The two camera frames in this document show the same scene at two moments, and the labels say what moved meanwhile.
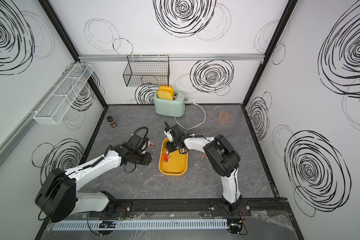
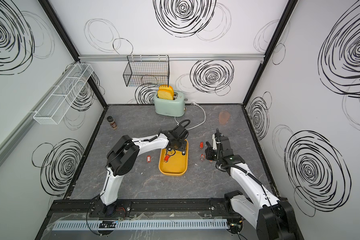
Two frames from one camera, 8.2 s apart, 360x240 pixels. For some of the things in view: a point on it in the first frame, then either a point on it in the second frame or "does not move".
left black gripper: (147, 159) → (183, 146)
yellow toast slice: (165, 92) does not move
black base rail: (252, 208) does not move
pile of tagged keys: (166, 157) does not move
